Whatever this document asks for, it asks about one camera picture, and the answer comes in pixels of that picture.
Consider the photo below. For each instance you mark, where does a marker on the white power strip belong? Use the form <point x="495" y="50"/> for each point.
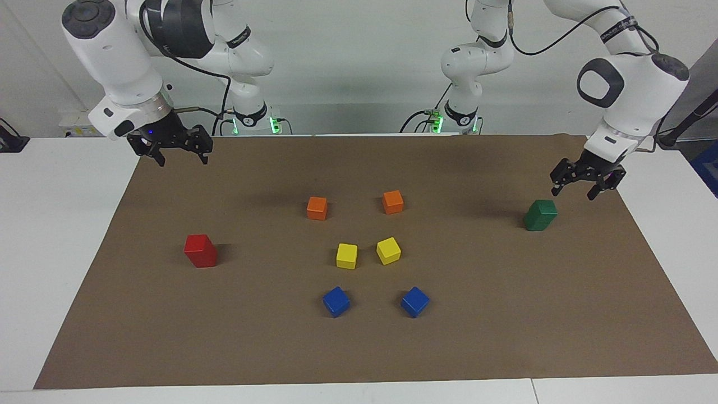
<point x="78" y="124"/>

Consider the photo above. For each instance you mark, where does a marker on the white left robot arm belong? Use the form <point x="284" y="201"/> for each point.
<point x="634" y="84"/>

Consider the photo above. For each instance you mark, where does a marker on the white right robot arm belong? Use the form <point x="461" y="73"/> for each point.
<point x="112" y="50"/>

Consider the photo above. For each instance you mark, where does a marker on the brown paper mat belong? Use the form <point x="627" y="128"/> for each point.
<point x="505" y="314"/>

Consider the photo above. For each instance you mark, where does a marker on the black clamp mount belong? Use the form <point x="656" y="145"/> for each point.
<point x="11" y="141"/>

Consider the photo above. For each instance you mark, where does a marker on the yellow wooden cube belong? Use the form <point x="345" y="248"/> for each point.
<point x="346" y="256"/>
<point x="389" y="251"/>

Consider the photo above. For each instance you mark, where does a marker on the green wooden cube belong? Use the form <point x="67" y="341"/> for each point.
<point x="543" y="209"/>
<point x="537" y="225"/>

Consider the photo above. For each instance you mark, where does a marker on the orange wooden cube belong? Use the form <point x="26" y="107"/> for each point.
<point x="317" y="208"/>
<point x="393" y="202"/>

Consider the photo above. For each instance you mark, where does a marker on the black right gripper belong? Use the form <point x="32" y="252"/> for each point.
<point x="165" y="132"/>

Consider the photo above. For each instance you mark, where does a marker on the blue crate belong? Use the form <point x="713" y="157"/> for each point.
<point x="708" y="168"/>

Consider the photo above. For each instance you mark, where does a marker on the red wooden cube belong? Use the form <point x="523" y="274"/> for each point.
<point x="203" y="262"/>
<point x="197" y="244"/>

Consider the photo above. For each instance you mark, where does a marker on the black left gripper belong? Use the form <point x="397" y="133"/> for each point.
<point x="597" y="167"/>

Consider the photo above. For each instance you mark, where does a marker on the blue wooden cube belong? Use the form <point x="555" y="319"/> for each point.
<point x="415" y="302"/>
<point x="336" y="302"/>

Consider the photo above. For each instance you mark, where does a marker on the black stand leg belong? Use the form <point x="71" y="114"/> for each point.
<point x="681" y="126"/>

